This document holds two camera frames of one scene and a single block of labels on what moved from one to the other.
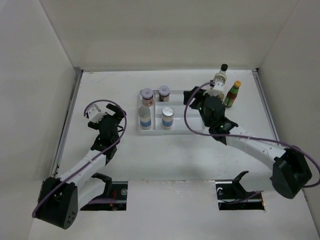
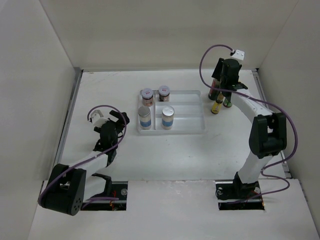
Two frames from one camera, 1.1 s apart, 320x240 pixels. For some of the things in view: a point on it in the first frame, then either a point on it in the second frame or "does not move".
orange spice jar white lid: [147, 97] does not move
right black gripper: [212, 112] -> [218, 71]
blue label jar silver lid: [144, 113] does not move
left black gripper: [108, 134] -> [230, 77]
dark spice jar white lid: [164, 91] does not move
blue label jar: [167, 117] does not move
